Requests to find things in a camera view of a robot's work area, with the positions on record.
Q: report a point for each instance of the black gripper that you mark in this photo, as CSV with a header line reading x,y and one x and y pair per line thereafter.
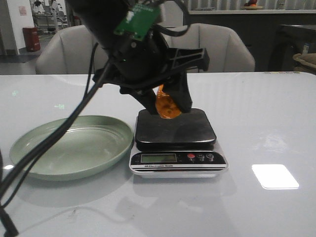
x,y
139,66

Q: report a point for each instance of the orange corn cob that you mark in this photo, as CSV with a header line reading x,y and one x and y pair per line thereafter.
x,y
165,106

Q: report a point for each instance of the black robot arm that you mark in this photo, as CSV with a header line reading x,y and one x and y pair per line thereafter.
x,y
109,13

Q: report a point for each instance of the black electronic kitchen scale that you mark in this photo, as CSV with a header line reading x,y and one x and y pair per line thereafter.
x,y
182,147

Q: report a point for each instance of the green circuit board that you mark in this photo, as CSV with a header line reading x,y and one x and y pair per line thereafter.
x,y
138,21

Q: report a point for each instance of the right grey upholstered chair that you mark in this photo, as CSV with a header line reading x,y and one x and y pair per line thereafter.
x,y
226,50

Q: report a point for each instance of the grey upholstered chair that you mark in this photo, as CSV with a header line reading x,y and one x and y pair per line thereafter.
x,y
68,52
226,50

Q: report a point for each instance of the pale green plate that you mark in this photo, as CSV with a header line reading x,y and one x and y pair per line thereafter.
x,y
91,145

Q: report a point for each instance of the left grey upholstered chair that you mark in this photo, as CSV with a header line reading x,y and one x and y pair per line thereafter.
x,y
68,52

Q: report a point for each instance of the dark counter with white top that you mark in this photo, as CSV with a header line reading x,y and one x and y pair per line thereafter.
x,y
256,28

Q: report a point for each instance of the fruit bowl on counter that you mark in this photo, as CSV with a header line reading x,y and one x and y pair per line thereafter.
x,y
251,5

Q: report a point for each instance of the dark side table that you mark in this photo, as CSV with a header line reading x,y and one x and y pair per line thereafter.
x,y
290,40

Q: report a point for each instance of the tan cushion at right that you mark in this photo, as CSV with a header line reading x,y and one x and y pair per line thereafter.
x,y
305,63

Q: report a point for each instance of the pink wall notice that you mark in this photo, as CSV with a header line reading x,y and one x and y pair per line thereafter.
x,y
22,11

